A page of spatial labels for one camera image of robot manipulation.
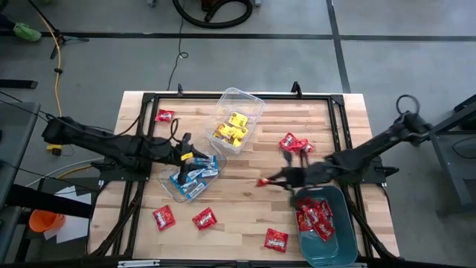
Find person's foot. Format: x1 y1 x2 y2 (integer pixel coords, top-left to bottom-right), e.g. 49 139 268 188
13 22 42 42

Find grey side table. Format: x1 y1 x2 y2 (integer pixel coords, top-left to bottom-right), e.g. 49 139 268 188
0 100 42 209

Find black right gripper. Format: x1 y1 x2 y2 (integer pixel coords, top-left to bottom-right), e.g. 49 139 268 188
268 162 338 191

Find black metal beam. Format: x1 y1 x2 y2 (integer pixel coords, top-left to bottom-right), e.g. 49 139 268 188
5 183 94 220

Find silver metal bracket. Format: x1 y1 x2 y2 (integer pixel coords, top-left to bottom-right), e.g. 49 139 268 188
326 261 369 268
118 259 161 268

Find clear plastic bin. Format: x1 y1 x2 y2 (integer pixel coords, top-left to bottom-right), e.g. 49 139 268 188
156 148 228 204
203 86 266 156

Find black flat bar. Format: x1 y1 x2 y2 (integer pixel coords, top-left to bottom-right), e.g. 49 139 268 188
0 78 39 90

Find teal plastic bin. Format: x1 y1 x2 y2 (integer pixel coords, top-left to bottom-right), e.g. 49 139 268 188
290 185 358 268

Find black tripod stand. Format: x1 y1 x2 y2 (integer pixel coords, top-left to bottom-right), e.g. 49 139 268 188
25 0 91 60

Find yellow cable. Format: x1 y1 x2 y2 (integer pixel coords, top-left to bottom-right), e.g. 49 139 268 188
36 10 65 117

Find black metal table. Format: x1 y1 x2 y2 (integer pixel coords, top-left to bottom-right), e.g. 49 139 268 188
408 92 476 217

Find white cable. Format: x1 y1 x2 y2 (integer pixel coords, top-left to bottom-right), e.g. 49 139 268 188
25 156 106 188

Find black aluminium table frame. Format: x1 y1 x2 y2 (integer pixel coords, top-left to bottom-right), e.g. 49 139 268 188
89 91 401 261

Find black vacuum hose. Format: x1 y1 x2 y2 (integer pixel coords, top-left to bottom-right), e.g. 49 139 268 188
171 0 254 30

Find thin black floor cable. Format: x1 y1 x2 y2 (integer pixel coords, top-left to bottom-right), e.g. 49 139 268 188
166 0 190 92

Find white paper sheet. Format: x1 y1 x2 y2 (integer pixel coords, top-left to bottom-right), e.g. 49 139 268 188
43 185 93 245

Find orange bucket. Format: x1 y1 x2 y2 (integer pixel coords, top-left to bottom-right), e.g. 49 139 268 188
28 208 67 234

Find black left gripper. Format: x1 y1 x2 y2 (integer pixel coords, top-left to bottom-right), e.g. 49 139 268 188
148 133 210 185

